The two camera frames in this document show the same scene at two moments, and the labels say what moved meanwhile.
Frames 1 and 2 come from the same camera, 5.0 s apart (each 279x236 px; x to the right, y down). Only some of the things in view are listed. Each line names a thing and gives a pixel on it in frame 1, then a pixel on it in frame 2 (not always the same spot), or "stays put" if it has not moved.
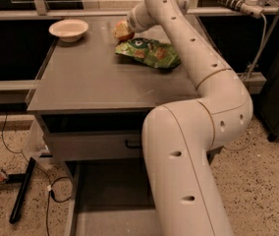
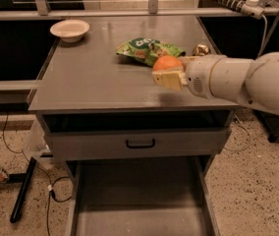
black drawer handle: [132, 147] stays put
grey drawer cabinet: [92, 103] stays put
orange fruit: [123, 30] to [167, 63]
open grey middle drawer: [110, 198] stays put
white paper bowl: [69, 30] stays put
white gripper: [134, 22] to [198, 75]
